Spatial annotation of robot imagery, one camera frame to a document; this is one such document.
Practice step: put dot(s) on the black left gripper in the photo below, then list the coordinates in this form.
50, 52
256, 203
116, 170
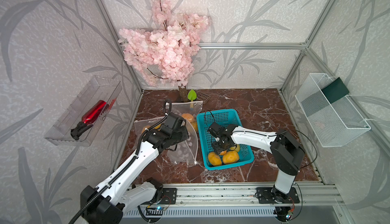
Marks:
185, 135

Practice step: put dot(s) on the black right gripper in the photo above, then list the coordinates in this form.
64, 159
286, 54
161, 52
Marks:
216, 149

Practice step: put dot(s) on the orange potato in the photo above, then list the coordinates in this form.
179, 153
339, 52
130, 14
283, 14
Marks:
223, 152

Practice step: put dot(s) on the green-yellow potato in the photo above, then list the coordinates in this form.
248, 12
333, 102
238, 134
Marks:
235, 148

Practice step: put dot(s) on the clear zipper bag with dots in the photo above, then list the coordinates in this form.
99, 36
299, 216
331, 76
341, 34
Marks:
141, 125

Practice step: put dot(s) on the large brown potato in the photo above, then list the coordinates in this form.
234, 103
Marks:
230, 157

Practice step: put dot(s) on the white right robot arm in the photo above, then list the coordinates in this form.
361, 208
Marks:
286, 150

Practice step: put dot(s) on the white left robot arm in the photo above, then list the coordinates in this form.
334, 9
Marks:
106, 203

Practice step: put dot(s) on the green toy shovel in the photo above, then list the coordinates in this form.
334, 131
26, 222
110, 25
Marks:
192, 96

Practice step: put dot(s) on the tan toy rake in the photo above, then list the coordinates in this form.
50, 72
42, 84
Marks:
203, 97

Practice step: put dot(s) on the pink cherry blossom tree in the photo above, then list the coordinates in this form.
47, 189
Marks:
165, 54

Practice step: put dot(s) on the dark green card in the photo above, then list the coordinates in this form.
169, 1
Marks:
335, 90

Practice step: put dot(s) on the clear acrylic wall shelf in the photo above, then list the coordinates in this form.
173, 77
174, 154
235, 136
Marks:
96, 89

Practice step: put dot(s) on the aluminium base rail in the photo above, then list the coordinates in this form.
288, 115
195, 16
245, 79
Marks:
243, 199

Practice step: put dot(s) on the white wire wall basket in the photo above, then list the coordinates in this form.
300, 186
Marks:
335, 125

